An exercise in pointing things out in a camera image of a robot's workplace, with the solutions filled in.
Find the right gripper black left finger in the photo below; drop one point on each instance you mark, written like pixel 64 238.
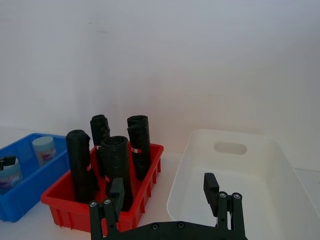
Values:
pixel 116 190

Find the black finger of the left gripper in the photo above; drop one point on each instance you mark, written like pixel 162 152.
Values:
pixel 8 161

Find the black rolled bag roll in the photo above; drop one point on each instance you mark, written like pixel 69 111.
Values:
pixel 117 160
pixel 80 162
pixel 140 140
pixel 100 130

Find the red plastic bin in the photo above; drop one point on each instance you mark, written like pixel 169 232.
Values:
pixel 65 212

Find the blue plastic bin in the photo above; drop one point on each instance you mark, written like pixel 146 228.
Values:
pixel 37 180

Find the jar with pale blue lid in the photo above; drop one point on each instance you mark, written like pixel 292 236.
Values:
pixel 11 180
pixel 43 150

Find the white translucent plastic bin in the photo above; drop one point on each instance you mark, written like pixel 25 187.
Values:
pixel 262 175

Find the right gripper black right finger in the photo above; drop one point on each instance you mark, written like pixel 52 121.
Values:
pixel 211 187

